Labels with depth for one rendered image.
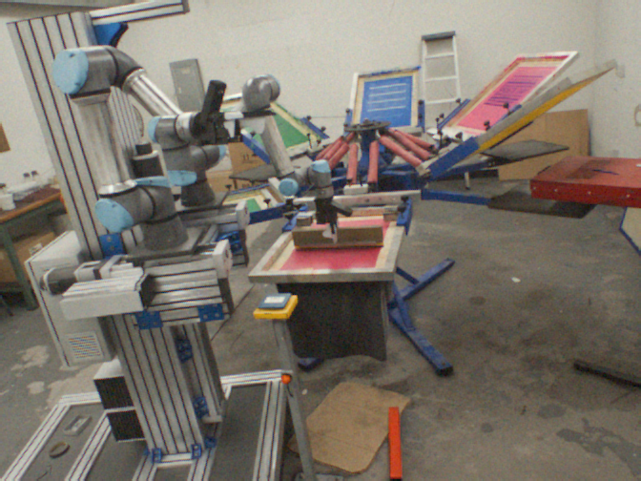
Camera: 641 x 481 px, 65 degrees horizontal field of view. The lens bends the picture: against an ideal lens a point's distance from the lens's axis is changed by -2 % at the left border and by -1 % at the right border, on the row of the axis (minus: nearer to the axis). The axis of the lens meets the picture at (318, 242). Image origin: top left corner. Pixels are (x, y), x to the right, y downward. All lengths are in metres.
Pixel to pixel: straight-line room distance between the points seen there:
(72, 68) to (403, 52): 5.23
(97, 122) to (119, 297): 0.55
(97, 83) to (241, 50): 5.43
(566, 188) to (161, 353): 1.86
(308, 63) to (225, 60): 1.11
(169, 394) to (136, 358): 0.21
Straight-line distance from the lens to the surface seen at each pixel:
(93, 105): 1.61
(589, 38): 6.59
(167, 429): 2.43
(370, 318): 2.14
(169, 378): 2.26
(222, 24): 7.05
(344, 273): 1.95
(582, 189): 2.45
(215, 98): 1.34
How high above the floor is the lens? 1.80
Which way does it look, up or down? 21 degrees down
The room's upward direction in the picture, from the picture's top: 9 degrees counter-clockwise
